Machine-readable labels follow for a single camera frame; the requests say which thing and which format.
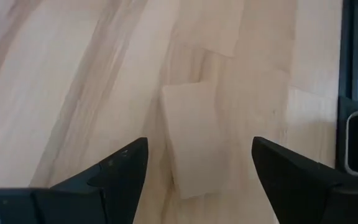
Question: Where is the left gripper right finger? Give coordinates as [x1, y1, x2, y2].
[251, 136, 358, 224]

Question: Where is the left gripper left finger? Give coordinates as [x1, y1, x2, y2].
[0, 137, 149, 224]

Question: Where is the short natural wood block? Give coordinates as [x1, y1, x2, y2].
[161, 81, 223, 200]

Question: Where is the black table frame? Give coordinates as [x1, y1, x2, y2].
[336, 0, 358, 170]

